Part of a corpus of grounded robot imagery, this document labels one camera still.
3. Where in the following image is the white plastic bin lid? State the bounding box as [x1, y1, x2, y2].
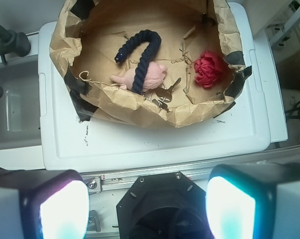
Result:
[38, 2, 288, 172]

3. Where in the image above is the dark blue twisted rope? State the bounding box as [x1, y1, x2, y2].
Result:
[114, 29, 162, 95]

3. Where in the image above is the red crumpled paper flower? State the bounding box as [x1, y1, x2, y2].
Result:
[194, 51, 227, 88]

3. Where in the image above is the brown paper liner with tape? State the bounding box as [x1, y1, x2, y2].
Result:
[50, 0, 252, 128]

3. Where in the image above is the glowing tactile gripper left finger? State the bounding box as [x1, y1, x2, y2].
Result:
[0, 169, 90, 239]

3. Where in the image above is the clear plastic container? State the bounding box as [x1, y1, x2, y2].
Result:
[0, 53, 43, 151]

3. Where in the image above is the aluminium extrusion rail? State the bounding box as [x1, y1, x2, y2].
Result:
[81, 145, 300, 194]

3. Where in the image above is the dark grey clamp knob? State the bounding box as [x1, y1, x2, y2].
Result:
[0, 25, 31, 65]

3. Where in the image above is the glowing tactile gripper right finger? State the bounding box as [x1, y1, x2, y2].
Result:
[205, 163, 300, 239]

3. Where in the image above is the black octagonal mount plate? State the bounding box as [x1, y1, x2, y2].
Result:
[116, 172, 213, 239]

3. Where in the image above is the pink plush toy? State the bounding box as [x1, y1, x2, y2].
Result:
[109, 61, 167, 93]

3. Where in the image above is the metal keys bunch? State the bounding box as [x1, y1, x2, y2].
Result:
[151, 77, 181, 112]

